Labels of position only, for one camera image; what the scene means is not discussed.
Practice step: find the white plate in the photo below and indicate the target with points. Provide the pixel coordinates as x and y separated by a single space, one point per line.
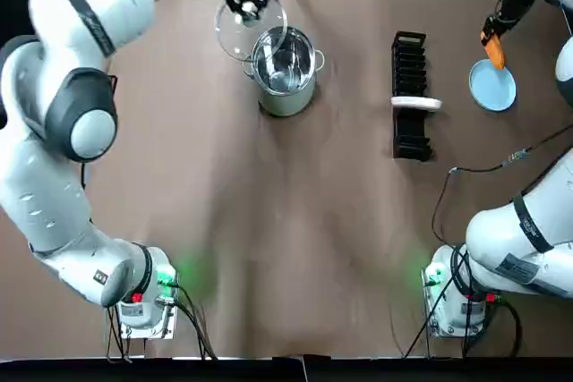
416 103

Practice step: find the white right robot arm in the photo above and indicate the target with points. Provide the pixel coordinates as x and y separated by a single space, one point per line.
506 234

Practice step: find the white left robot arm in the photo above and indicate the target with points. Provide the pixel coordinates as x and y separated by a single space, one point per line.
67 6

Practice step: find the black dish rack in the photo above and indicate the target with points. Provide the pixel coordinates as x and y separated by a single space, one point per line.
412 140

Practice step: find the light blue plate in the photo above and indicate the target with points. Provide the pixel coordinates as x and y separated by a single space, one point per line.
490 91

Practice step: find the glass pot lid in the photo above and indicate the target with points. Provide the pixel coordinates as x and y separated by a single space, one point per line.
233 37

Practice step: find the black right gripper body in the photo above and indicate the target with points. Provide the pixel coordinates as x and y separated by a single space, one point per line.
515 6

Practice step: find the steel cooking pot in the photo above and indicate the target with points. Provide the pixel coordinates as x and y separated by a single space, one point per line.
286 100

